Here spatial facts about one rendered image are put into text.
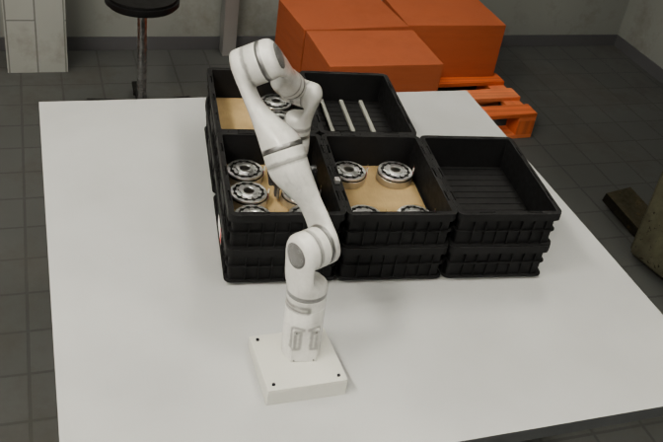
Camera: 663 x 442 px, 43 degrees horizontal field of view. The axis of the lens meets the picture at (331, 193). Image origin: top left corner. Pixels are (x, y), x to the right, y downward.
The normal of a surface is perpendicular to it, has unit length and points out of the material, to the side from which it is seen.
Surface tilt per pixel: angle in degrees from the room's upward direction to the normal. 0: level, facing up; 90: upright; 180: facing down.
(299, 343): 87
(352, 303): 0
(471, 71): 90
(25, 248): 0
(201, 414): 0
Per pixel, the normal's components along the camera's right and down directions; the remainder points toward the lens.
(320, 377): 0.11, -0.85
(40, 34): 0.29, 0.57
